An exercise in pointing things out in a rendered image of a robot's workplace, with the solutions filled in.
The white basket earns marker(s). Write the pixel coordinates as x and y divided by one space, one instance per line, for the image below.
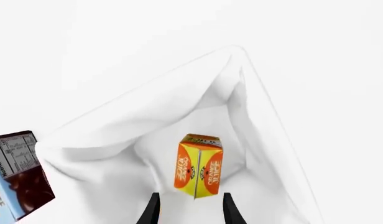
166 144

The brown and blue chocolate box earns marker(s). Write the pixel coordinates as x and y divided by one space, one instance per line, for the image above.
15 177

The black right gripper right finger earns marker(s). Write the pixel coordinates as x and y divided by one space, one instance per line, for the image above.
232 211

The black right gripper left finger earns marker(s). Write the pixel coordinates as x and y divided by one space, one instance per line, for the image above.
150 212

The orange juice carton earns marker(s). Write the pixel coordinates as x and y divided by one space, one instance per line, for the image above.
197 166

